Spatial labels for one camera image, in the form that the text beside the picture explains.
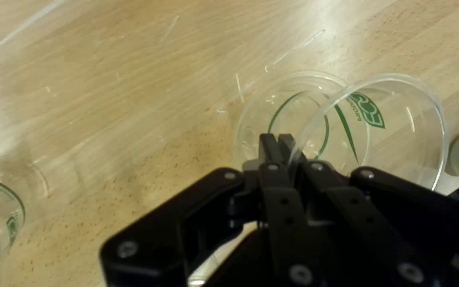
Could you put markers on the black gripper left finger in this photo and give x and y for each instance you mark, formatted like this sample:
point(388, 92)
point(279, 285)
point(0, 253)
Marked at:
point(271, 212)

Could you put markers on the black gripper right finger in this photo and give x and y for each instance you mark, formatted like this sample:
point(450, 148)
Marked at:
point(378, 228)

